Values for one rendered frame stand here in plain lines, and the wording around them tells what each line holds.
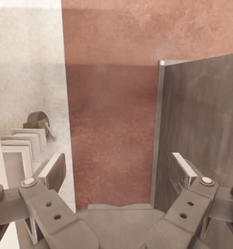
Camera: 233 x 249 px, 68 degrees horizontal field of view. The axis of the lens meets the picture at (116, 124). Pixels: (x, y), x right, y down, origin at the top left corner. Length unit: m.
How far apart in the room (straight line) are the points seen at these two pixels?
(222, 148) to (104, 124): 0.70
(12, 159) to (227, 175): 0.75
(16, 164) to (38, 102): 0.43
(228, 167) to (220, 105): 0.16
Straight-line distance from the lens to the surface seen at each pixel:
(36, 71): 1.10
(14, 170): 0.85
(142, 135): 1.09
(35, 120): 0.99
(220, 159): 0.54
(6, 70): 1.18
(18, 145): 0.79
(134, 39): 1.03
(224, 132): 0.51
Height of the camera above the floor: 1.02
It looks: 74 degrees down
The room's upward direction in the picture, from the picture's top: 177 degrees clockwise
